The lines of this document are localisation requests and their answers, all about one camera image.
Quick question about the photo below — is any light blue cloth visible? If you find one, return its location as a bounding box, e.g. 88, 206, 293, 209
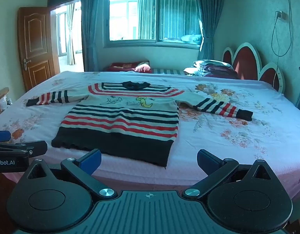
181, 34, 203, 43

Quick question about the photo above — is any red pillow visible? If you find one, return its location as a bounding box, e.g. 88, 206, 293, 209
108, 62, 150, 73

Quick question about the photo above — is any blue curtain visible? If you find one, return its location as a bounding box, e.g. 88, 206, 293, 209
194, 0, 226, 61
80, 0, 109, 72

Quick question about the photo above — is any wall socket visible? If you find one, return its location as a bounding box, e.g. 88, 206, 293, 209
275, 10, 288, 21

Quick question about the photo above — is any sliding glass window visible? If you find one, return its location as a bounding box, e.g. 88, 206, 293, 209
103, 0, 204, 48

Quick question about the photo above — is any pale sheer curtain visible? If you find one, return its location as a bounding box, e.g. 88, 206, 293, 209
66, 4, 76, 65

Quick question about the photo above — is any striped mattress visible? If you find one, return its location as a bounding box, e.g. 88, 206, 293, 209
151, 68, 187, 75

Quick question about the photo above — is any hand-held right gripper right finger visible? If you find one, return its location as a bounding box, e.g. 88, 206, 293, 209
182, 149, 277, 199

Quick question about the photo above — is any striped knit sweater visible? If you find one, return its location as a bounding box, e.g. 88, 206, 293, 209
26, 81, 253, 167

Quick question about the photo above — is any red and white headboard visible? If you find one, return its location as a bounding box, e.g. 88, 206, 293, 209
222, 42, 284, 93

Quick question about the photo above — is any brown wooden door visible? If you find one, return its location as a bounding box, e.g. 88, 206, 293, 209
17, 7, 60, 92

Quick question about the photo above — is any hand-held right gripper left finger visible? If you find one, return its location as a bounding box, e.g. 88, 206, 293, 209
25, 149, 117, 199

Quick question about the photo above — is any pile of folded bedding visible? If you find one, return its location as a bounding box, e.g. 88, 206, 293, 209
184, 60, 238, 79

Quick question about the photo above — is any floral bed sheet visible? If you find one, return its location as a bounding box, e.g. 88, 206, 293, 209
0, 71, 300, 200

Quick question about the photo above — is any pink pillow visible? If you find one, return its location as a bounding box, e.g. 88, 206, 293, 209
135, 64, 152, 73

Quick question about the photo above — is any charger cable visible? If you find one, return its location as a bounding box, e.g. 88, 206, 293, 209
271, 0, 294, 93

